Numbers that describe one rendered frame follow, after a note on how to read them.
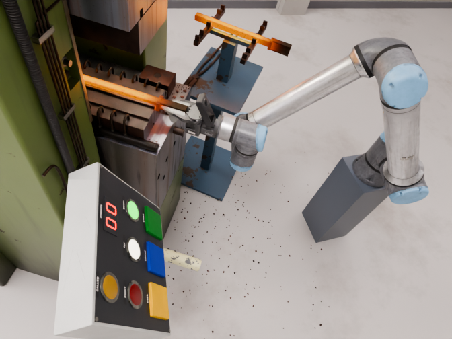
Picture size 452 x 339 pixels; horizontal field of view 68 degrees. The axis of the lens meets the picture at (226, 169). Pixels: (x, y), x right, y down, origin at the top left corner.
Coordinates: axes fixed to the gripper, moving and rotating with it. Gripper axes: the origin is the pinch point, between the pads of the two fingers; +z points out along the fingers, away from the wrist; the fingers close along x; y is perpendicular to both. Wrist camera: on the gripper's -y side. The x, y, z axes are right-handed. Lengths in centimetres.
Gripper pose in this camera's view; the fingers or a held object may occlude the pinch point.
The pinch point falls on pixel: (165, 104)
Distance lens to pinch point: 119.6
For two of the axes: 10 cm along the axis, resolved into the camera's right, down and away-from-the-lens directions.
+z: -9.5, -3.0, 0.1
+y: -1.7, 5.7, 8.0
